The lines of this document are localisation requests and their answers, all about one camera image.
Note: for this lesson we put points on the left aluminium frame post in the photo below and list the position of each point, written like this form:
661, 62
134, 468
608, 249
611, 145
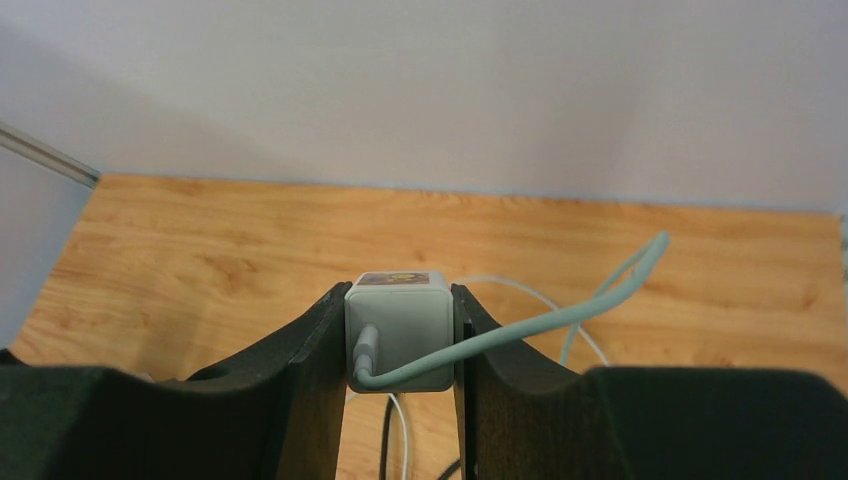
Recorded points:
40, 153

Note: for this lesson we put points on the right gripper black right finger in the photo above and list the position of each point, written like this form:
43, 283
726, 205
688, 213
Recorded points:
521, 415

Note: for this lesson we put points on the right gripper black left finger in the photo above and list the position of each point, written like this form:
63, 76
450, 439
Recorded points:
271, 411

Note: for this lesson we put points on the white square charger plug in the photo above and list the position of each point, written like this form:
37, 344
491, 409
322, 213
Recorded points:
407, 314

